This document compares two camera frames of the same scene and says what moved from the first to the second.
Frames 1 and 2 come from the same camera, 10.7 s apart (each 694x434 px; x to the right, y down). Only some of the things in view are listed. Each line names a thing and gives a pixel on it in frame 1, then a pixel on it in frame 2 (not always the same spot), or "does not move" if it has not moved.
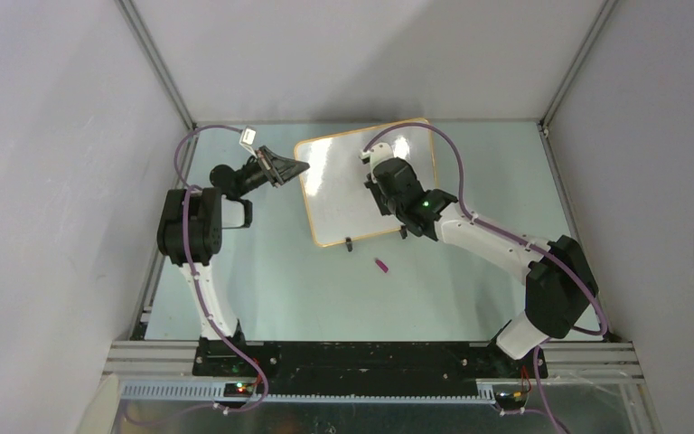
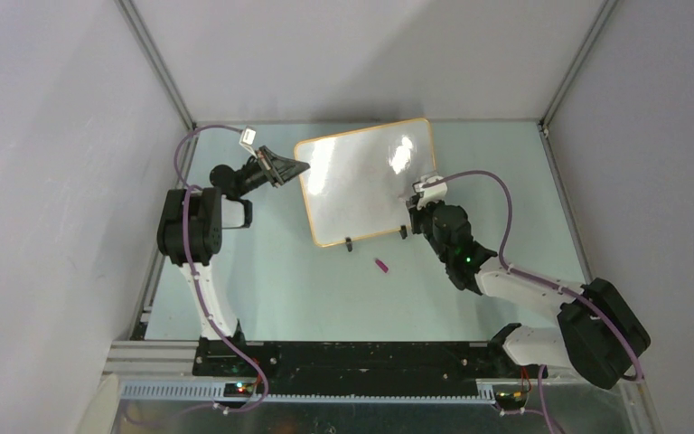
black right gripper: x=376 y=189 → x=417 y=213
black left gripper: x=276 y=169 does not move
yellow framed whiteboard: x=342 y=207 does not move
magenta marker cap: x=381 y=266 does not move
